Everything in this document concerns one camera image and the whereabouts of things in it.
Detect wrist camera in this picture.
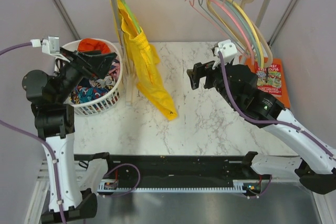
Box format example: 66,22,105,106
212,39,238,70
30,36,68,61

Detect pink hanger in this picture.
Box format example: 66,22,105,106
185,0,257,65

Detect white slotted cable duct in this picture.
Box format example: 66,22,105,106
97,180,246,195

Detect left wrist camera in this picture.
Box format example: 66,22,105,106
30,36,68,61

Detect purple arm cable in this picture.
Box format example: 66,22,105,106
0,41,141,224
219,52,336,200

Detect colourful comic print garment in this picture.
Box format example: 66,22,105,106
67,86,120,115

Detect pink patterned garment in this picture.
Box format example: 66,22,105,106
104,60,121,86

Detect yellow hanger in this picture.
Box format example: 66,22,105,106
206,0,267,68

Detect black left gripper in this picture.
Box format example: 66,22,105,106
55,46,116,101

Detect white plastic laundry basket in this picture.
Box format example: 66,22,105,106
63,39,123,115

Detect red storey treehouse book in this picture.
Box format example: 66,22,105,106
255,63,282,97

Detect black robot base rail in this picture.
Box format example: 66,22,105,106
73,152,274,189

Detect green hanger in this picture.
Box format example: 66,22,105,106
120,0,141,34

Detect yellow shorts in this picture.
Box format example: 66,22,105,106
117,0,178,121

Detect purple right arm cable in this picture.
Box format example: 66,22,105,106
219,52,336,200

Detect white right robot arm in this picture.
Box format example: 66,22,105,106
186,61,335,195

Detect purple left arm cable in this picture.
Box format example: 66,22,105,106
0,41,141,224

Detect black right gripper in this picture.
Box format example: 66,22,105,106
187,56,239,109

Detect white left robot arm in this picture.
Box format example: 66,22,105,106
22,48,118,223

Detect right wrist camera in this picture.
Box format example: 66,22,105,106
212,39,238,70

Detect orange garment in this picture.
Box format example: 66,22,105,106
77,38,111,54

